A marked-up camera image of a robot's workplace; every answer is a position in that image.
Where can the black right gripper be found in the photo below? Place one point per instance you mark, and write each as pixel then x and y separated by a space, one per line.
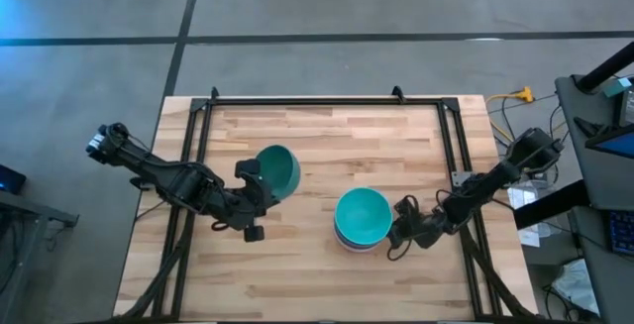
pixel 426 227

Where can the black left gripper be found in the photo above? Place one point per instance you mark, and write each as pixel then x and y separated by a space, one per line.
pixel 240 210

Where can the dark green plastic bowl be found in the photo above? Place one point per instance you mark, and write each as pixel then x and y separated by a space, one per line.
pixel 280 170

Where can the turquoise plastic bowl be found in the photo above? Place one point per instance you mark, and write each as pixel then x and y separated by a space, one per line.
pixel 363 215

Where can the white plastic bowl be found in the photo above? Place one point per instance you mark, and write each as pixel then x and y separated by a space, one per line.
pixel 354 250

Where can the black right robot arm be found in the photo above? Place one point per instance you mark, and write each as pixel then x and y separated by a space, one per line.
pixel 495 178

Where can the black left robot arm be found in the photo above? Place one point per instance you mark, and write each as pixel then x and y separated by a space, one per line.
pixel 168 180

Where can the grey metal mounting plate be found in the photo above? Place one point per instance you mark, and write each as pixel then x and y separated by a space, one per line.
pixel 460 178

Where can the white paper sheet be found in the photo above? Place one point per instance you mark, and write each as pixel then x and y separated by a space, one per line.
pixel 520 197

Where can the black diagonal support bar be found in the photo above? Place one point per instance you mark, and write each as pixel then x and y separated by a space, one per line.
pixel 550 205

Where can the white plastic bag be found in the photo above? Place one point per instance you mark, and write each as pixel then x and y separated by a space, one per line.
pixel 577 284

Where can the yellow power plug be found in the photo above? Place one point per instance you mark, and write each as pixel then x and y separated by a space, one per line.
pixel 526 94

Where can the grey side desk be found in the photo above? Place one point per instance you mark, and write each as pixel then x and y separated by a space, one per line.
pixel 606 180

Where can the black keyboard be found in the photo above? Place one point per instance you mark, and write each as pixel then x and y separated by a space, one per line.
pixel 623 232

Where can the grey metal stand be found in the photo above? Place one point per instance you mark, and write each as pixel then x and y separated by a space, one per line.
pixel 30 210

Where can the tablet with blue screen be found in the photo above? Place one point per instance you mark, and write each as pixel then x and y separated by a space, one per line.
pixel 619 145

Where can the black device with blue light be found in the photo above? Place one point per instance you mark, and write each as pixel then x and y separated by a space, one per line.
pixel 12 180

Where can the small teal box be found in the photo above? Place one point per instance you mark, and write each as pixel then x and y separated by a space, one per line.
pixel 618 87

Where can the black monitor pole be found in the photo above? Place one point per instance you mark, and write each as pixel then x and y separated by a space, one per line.
pixel 606 69

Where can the black aluminium table frame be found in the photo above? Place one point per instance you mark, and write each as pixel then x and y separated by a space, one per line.
pixel 322 101

